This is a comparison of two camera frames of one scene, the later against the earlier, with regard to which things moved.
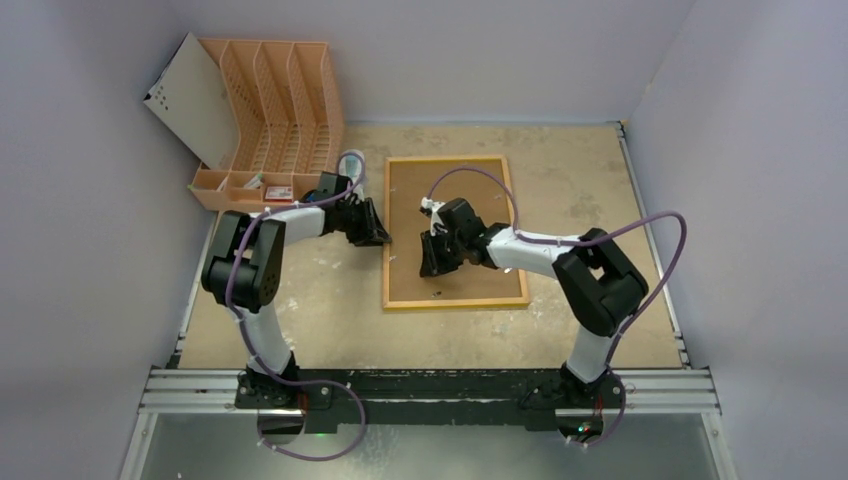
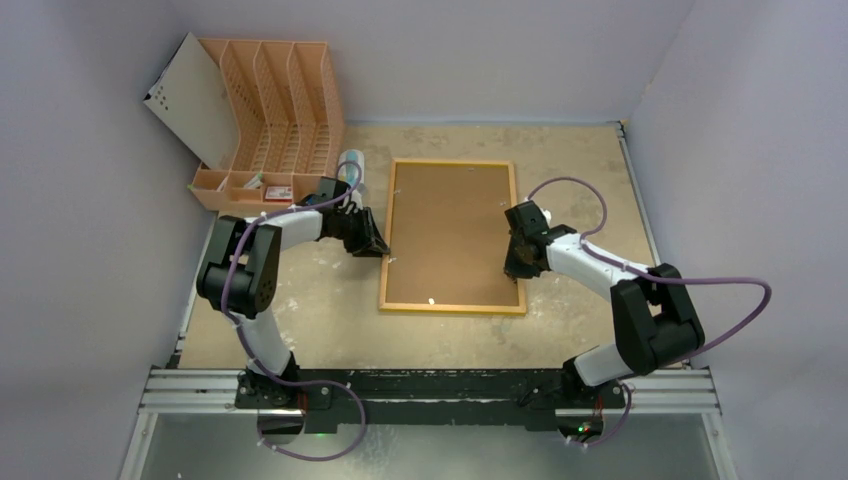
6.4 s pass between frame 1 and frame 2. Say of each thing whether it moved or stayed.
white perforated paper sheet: stayed
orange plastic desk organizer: stayed
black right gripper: moved
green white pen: stayed
